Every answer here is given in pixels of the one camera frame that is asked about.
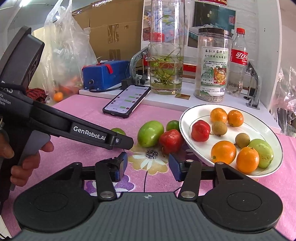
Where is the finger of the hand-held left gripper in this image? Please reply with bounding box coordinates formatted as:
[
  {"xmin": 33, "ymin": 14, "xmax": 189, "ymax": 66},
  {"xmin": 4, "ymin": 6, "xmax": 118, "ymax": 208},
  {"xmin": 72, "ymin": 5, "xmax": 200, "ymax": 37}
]
[{"xmin": 108, "ymin": 134, "xmax": 135, "ymax": 151}]

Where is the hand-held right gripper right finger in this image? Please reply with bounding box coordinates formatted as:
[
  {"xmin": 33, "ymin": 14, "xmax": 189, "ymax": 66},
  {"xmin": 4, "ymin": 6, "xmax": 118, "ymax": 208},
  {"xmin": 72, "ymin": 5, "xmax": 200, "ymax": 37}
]
[{"xmin": 168, "ymin": 153, "xmax": 244, "ymax": 201}]

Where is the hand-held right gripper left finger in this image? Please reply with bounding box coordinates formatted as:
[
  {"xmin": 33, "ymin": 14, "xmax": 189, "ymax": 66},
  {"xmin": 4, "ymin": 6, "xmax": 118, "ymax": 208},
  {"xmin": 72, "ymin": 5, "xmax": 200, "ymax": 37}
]
[{"xmin": 52, "ymin": 152, "xmax": 128, "ymax": 202}]

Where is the red wax apple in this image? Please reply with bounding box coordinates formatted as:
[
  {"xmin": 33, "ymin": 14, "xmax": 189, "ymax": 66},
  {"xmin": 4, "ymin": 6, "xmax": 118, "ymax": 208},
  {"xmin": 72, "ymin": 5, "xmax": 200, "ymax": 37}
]
[
  {"xmin": 191, "ymin": 120, "xmax": 211, "ymax": 142},
  {"xmin": 159, "ymin": 129, "xmax": 185, "ymax": 154}
]

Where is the large orange tangerine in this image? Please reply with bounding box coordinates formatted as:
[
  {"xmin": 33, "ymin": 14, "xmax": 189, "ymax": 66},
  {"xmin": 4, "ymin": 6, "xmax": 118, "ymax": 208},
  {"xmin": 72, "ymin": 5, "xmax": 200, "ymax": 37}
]
[{"xmin": 211, "ymin": 140, "xmax": 237, "ymax": 165}]

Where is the brown longan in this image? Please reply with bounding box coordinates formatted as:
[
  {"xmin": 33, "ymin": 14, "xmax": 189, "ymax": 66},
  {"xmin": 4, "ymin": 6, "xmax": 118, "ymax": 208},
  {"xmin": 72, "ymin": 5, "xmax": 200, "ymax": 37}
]
[
  {"xmin": 235, "ymin": 133, "xmax": 250, "ymax": 149},
  {"xmin": 211, "ymin": 121, "xmax": 228, "ymax": 137}
]

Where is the white plate with dark rim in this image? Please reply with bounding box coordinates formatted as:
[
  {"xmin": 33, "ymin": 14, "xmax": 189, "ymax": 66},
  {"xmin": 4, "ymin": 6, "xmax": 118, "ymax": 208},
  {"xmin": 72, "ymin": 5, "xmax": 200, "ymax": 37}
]
[{"xmin": 179, "ymin": 104, "xmax": 284, "ymax": 178}]

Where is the person's left hand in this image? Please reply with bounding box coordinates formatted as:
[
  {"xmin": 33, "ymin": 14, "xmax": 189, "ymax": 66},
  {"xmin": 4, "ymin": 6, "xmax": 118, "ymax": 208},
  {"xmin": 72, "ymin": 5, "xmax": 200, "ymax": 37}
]
[{"xmin": 0, "ymin": 133, "xmax": 55, "ymax": 187}]

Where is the cream paper bag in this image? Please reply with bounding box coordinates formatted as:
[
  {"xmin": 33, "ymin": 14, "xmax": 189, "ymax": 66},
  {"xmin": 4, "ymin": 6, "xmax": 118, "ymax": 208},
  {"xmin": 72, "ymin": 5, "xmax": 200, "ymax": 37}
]
[{"xmin": 29, "ymin": 28, "xmax": 50, "ymax": 90}]

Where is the red knitted cloth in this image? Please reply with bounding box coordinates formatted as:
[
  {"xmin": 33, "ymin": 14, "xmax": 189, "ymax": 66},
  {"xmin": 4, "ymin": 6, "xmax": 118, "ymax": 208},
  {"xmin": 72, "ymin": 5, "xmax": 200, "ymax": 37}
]
[{"xmin": 25, "ymin": 88, "xmax": 47, "ymax": 103}]

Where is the black smartphone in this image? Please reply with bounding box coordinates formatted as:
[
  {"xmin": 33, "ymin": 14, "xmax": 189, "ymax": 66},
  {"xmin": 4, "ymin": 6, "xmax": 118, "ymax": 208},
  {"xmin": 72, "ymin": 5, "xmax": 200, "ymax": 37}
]
[{"xmin": 102, "ymin": 85, "xmax": 151, "ymax": 119}]

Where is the pink floral tablecloth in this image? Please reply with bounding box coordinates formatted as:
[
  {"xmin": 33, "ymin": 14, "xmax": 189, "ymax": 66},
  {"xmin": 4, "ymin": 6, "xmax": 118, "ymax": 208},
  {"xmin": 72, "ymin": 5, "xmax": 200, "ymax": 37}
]
[{"xmin": 0, "ymin": 94, "xmax": 296, "ymax": 234}]

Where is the black power plug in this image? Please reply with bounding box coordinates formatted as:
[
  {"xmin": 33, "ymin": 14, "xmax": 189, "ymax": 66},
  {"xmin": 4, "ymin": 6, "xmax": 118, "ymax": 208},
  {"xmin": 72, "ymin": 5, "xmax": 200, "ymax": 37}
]
[{"xmin": 121, "ymin": 77, "xmax": 139, "ymax": 88}]

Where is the blue plastic box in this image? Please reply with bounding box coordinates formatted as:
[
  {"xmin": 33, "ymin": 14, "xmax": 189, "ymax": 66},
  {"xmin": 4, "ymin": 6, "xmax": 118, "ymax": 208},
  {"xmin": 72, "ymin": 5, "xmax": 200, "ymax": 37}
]
[{"xmin": 83, "ymin": 60, "xmax": 130, "ymax": 91}]

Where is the green water plant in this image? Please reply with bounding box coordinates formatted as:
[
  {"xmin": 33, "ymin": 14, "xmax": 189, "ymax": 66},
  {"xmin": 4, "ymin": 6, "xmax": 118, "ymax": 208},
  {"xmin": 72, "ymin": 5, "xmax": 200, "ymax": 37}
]
[{"xmin": 151, "ymin": 14, "xmax": 184, "ymax": 90}]

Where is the brown cardboard box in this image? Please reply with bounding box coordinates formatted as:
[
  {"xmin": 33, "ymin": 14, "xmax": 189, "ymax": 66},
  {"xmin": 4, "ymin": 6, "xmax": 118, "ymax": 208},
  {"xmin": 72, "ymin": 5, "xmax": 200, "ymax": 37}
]
[{"xmin": 72, "ymin": 0, "xmax": 144, "ymax": 63}]

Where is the clear plastic jar with label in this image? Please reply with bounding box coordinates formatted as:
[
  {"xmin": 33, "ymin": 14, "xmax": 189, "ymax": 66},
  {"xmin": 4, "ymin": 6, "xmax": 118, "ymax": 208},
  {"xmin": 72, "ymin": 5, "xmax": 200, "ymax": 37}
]
[{"xmin": 194, "ymin": 27, "xmax": 233, "ymax": 103}]

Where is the clear bottle with red cap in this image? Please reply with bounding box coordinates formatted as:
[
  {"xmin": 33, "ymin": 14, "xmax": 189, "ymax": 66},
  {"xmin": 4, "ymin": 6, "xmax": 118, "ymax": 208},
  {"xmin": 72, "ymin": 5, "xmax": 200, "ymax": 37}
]
[{"xmin": 150, "ymin": 32, "xmax": 169, "ymax": 88}]

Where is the tall glass vase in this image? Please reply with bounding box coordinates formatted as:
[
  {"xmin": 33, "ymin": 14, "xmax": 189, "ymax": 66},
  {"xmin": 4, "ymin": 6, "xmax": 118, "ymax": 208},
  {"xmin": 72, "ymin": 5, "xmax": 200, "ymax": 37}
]
[{"xmin": 150, "ymin": 0, "xmax": 186, "ymax": 95}]

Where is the clear soda bottle red label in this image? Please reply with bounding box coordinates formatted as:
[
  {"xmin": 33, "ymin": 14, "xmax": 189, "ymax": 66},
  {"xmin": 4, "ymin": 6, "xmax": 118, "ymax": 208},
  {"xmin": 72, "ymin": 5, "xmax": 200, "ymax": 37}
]
[{"xmin": 226, "ymin": 28, "xmax": 249, "ymax": 96}]

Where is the crumpled clear plastic bag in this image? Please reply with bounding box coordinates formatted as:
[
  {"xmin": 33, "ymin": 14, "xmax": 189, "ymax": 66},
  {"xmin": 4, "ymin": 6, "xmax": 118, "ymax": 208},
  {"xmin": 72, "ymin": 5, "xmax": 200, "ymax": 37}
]
[{"xmin": 269, "ymin": 66, "xmax": 296, "ymax": 133}]

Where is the white shelf unit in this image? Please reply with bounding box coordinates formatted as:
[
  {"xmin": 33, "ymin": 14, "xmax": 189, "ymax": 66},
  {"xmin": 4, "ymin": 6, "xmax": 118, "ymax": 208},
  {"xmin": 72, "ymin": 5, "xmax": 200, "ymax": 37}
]
[{"xmin": 255, "ymin": 0, "xmax": 296, "ymax": 112}]

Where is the black cable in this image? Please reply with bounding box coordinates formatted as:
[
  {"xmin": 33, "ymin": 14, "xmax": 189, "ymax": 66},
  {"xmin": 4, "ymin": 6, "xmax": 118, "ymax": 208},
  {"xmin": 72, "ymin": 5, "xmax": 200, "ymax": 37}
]
[{"xmin": 89, "ymin": 85, "xmax": 126, "ymax": 93}]

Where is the grey metal bracket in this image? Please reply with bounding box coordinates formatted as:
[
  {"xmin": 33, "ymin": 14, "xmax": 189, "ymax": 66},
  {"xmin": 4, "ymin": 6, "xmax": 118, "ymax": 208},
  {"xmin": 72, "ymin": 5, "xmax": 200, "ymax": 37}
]
[
  {"xmin": 245, "ymin": 61, "xmax": 262, "ymax": 107},
  {"xmin": 129, "ymin": 46, "xmax": 151, "ymax": 86}
]

